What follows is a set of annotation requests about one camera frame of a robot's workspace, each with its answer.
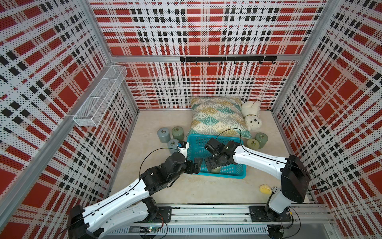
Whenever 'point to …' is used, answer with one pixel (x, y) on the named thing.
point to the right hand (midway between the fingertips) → (217, 162)
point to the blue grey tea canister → (164, 135)
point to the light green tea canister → (253, 144)
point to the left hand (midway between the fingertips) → (196, 158)
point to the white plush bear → (250, 110)
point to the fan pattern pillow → (222, 116)
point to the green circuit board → (152, 229)
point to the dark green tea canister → (177, 132)
